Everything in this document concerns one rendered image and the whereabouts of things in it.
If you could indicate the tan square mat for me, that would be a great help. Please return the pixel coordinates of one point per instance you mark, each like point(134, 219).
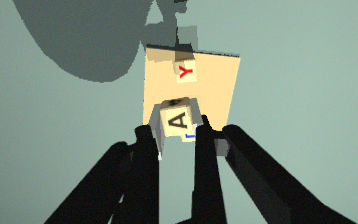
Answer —
point(213, 89)

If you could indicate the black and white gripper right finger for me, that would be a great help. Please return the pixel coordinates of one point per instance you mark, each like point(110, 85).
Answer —
point(278, 195)

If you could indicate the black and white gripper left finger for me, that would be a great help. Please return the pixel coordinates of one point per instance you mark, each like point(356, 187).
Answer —
point(93, 200)

